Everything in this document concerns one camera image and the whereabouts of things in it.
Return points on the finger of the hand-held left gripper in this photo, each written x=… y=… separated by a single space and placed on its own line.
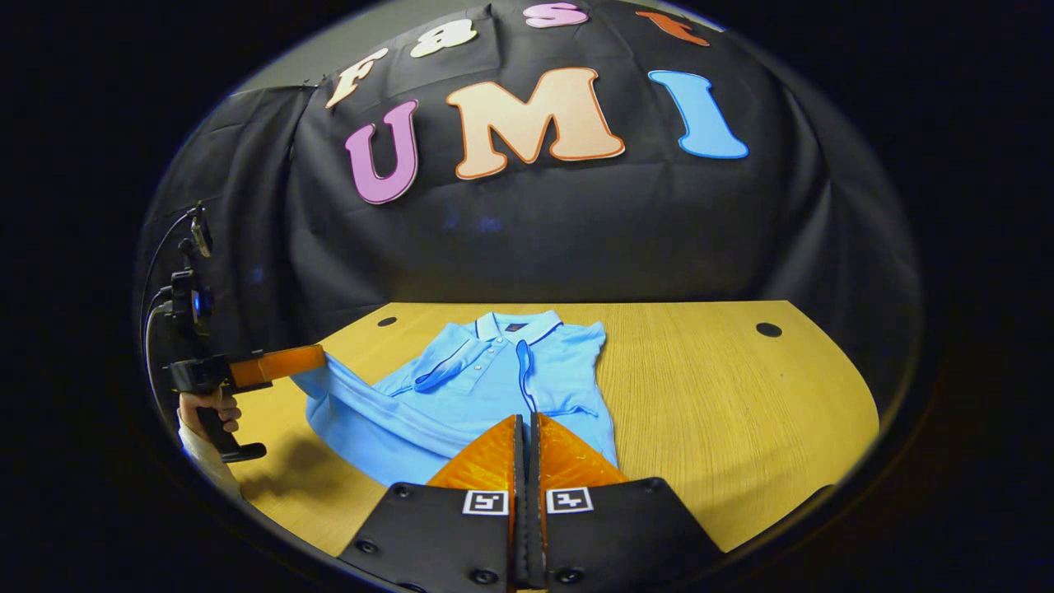
x=284 y=364

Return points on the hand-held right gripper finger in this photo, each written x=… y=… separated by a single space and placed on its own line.
x=535 y=461
x=518 y=461

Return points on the black backdrop cloth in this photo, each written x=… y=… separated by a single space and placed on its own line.
x=560 y=239

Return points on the light blue polo T-shirt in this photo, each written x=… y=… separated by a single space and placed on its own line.
x=461 y=403

